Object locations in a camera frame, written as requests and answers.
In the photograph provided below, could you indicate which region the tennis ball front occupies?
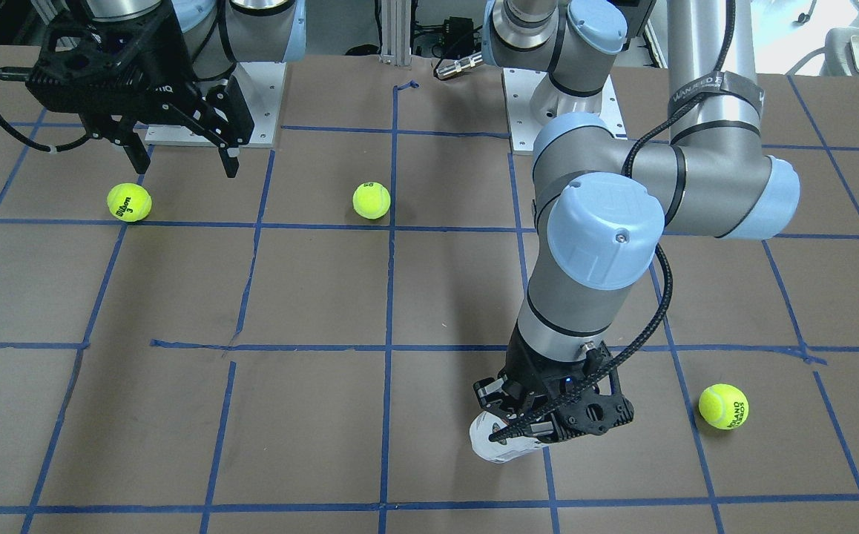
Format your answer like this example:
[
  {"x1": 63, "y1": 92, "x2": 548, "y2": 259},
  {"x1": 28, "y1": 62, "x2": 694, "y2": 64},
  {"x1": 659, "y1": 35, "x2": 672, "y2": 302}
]
[{"x1": 697, "y1": 384, "x2": 749, "y2": 430}]

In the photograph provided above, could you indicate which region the tennis ball near base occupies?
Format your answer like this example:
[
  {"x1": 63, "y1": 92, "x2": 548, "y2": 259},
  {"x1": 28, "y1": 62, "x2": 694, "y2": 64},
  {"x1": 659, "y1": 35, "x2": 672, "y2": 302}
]
[
  {"x1": 106, "y1": 183, "x2": 154, "y2": 223},
  {"x1": 352, "y1": 182, "x2": 392, "y2": 220}
]

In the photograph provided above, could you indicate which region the aluminium frame post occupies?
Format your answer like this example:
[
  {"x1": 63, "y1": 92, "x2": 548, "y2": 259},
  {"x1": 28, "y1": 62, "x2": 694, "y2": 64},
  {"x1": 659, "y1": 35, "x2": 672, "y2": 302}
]
[{"x1": 378, "y1": 0, "x2": 412, "y2": 70}]

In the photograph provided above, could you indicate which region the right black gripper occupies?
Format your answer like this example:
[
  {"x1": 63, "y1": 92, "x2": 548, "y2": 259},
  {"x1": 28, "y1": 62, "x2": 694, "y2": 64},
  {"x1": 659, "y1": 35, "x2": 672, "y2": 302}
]
[{"x1": 25, "y1": 4, "x2": 254, "y2": 179}]

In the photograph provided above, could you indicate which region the Wilson tennis ball can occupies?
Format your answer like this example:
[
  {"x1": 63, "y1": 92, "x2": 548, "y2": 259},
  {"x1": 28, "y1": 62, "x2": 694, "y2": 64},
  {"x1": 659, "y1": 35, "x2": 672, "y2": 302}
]
[{"x1": 470, "y1": 412, "x2": 549, "y2": 465}]

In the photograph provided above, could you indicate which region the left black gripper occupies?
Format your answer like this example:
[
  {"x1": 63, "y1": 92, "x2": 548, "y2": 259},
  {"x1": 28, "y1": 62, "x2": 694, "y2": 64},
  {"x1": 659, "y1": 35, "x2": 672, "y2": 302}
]
[{"x1": 473, "y1": 328, "x2": 612, "y2": 426}]

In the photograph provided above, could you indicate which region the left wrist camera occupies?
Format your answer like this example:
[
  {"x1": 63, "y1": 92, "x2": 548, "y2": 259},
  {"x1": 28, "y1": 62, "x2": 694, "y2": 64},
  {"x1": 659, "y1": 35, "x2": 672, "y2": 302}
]
[{"x1": 538, "y1": 379, "x2": 634, "y2": 444}]

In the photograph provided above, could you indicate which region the silver metal connector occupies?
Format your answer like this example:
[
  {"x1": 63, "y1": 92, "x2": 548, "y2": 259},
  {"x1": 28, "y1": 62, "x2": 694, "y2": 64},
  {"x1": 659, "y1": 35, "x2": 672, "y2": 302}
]
[{"x1": 433, "y1": 52, "x2": 484, "y2": 81}]

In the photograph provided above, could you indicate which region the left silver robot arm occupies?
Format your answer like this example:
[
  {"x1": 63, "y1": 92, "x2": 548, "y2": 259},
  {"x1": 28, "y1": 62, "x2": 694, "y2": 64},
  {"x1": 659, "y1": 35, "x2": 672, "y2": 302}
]
[{"x1": 471, "y1": 1, "x2": 800, "y2": 443}]

